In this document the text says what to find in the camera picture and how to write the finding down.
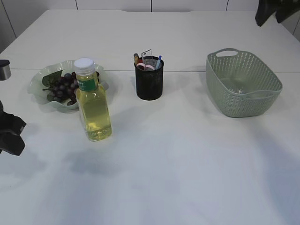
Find pink handled scissors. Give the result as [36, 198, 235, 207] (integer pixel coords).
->
[136, 63, 155, 71]

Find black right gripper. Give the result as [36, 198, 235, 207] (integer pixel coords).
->
[255, 0, 300, 27]

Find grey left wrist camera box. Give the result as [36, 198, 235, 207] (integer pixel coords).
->
[0, 60, 11, 81]

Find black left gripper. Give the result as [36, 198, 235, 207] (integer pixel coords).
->
[0, 102, 26, 156]

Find black mesh pen holder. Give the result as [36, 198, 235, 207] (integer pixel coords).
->
[135, 56, 164, 101]

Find purple artificial grape bunch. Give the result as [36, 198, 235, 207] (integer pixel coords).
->
[42, 69, 100, 106]

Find blue handled scissors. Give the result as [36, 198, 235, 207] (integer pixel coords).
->
[155, 55, 162, 70]

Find yellow tea bottle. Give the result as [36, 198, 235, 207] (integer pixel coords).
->
[73, 58, 112, 141]

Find gold glitter pen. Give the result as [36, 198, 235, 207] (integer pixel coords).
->
[134, 53, 139, 66]

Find light green wavy plate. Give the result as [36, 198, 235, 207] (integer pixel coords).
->
[29, 60, 107, 110]

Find clear plastic ruler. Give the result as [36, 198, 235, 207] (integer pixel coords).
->
[141, 49, 153, 65]

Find clear plastic sheet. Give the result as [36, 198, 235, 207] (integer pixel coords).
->
[228, 86, 245, 94]

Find green woven plastic basket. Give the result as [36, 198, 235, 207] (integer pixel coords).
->
[206, 48, 283, 118]

